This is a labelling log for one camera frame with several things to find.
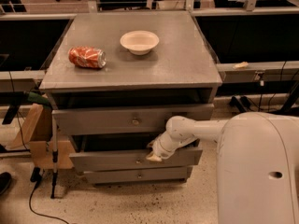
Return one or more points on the black stand foot right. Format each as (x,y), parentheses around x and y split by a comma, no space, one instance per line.
(242,104)

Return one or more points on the white paper bowl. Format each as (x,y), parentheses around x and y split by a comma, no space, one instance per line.
(139,42)

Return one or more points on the black shoe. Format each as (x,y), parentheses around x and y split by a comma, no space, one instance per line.
(5,180)

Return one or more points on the green handled tool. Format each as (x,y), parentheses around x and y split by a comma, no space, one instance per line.
(37,99)

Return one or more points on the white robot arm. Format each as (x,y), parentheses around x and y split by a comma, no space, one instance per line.
(257,163)

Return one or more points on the silver black tripod leg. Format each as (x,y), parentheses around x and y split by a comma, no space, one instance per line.
(54,157)

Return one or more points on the grey top drawer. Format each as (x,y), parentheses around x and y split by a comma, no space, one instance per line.
(125,119)

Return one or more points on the small beige scrap on rail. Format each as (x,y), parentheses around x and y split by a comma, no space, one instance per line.
(241,65)

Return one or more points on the crushed orange soda can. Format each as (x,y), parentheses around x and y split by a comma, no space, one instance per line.
(87,57)

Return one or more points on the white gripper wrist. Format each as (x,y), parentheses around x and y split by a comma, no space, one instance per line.
(161,147)

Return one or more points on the grey drawer cabinet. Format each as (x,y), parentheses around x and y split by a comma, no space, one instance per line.
(178,71)

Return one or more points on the grey bottom drawer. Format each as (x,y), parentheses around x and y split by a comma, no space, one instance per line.
(139,175)

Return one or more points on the wooden stand left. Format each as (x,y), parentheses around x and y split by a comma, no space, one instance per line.
(36,132)

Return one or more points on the grey drawer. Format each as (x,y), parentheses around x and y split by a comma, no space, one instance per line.
(139,175)
(131,160)
(125,119)

